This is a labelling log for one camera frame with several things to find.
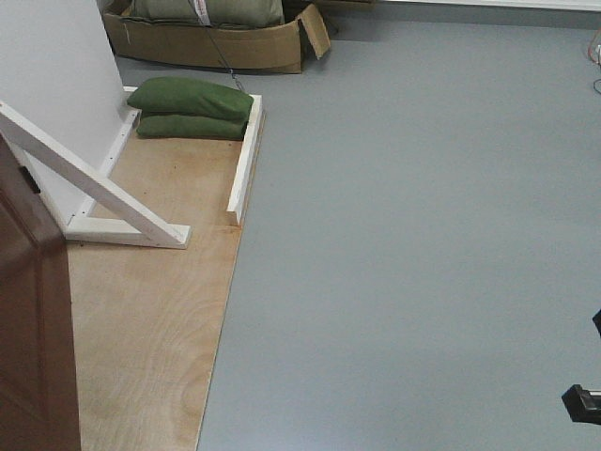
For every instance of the brown wooden door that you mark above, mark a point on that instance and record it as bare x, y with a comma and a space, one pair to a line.
39, 403

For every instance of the dark robot part right edge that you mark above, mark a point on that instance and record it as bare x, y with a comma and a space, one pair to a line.
597, 321

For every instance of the black robot part lower right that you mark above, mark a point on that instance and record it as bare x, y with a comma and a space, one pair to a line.
582, 405

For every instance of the lower green sandbag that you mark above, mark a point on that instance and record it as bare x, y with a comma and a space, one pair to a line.
177, 126

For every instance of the green sandbag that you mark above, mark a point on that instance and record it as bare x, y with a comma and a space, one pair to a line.
177, 126
191, 97

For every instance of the brown cardboard box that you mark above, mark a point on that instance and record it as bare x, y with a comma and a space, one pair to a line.
278, 49

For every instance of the plywood base platform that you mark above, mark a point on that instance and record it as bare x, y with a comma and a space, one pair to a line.
147, 321

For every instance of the upper green sandbag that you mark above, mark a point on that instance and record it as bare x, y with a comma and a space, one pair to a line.
191, 97

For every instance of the olive sandbag in box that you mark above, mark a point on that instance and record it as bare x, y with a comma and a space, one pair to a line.
217, 13

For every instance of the far white wooden edge rail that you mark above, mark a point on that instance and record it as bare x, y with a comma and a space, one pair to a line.
245, 167

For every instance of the far white diagonal brace frame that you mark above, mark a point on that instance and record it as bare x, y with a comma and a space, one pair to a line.
135, 225

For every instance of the white panel wall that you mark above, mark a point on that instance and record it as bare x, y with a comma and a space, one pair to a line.
59, 72

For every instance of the white wall baseboard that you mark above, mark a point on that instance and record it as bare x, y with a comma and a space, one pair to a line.
576, 5

